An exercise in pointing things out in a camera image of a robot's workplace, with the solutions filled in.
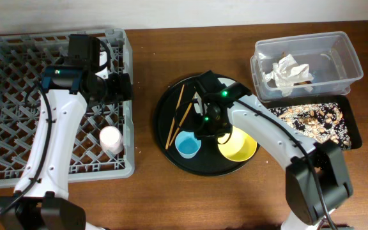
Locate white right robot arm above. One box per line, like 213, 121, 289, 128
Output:
194, 71, 353, 229

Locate blue plastic cup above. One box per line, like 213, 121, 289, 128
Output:
174, 131, 202, 159

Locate right wooden chopstick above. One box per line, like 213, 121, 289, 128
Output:
165, 93, 196, 149

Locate round black tray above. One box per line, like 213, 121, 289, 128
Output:
153, 71, 260, 176

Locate grey round plate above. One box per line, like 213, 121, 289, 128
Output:
194, 77, 235, 115

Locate rice and food scraps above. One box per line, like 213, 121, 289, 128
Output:
269, 102, 352, 150

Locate clear plastic bin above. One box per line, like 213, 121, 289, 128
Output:
250, 31, 364, 102

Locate black rectangular tray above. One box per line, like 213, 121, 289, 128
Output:
266, 95, 362, 150

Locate grey plastic dishwasher rack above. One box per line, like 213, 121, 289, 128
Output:
0, 32, 135, 188

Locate white napkin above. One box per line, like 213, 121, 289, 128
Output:
263, 54, 314, 96

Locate yellow plastic bowl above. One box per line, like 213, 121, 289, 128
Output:
218, 126, 258, 162

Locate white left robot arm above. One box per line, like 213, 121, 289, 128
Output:
0, 34, 134, 229

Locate left wooden chopstick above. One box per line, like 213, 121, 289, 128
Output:
164, 84, 186, 150

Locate pink plastic cup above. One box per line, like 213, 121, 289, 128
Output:
99, 126, 124, 155

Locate wooden chopstick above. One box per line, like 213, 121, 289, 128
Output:
165, 93, 196, 149
164, 84, 186, 150

